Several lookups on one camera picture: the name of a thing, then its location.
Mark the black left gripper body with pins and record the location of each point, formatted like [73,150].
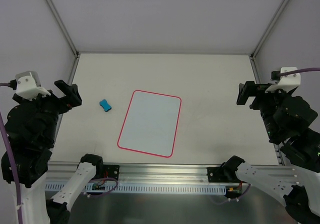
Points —
[63,101]

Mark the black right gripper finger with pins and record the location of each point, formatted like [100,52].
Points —
[251,88]
[241,99]

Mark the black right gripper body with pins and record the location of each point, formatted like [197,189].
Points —
[252,93]

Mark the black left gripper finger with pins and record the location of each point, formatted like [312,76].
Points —
[65,89]
[73,97]

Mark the blue whiteboard eraser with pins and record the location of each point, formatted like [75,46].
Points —
[105,105]

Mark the pink framed whiteboard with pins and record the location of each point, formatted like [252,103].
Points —
[150,124]

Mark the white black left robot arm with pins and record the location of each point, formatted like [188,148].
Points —
[28,135]

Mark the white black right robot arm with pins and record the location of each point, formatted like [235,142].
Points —
[300,145]

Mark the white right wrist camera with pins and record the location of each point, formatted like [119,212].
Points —
[284,79]

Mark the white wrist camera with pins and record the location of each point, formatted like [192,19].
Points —
[284,79]
[29,86]

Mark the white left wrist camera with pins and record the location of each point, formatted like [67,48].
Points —
[29,86]

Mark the front aluminium mounting rail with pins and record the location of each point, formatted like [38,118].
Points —
[167,173]

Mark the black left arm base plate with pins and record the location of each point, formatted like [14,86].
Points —
[111,171]

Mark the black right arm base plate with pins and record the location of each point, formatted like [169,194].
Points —
[221,175]

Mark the left aluminium corner post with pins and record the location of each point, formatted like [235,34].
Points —
[54,12]

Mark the aluminium corner post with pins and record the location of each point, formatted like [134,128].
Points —
[54,12]
[276,16]

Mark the white slotted cable duct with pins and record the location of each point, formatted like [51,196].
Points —
[145,188]

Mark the right aluminium corner post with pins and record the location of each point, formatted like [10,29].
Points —
[276,16]

